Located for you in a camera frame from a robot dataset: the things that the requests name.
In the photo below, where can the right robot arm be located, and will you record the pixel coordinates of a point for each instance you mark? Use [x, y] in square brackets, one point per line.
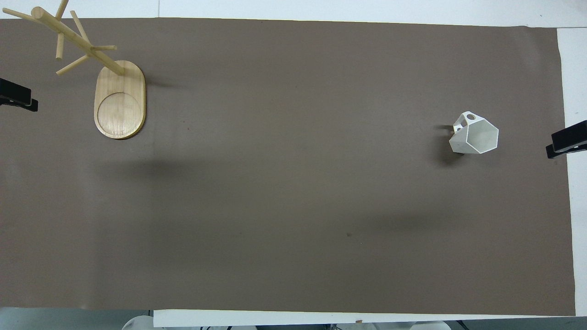
[412, 326]

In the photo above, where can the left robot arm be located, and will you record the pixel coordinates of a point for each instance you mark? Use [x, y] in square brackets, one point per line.
[137, 324]

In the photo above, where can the wooden cup rack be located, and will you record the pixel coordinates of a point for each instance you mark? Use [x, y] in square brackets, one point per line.
[120, 110]

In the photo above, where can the white hexagonal cup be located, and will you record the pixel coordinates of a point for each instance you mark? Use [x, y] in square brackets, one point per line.
[480, 140]

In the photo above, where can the black right clamp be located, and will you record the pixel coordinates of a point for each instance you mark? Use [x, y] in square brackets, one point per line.
[568, 140]

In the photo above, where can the black clamp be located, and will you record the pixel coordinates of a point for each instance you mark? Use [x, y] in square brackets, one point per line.
[568, 140]
[13, 94]

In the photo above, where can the black left clamp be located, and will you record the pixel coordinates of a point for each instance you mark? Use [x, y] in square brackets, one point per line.
[13, 94]

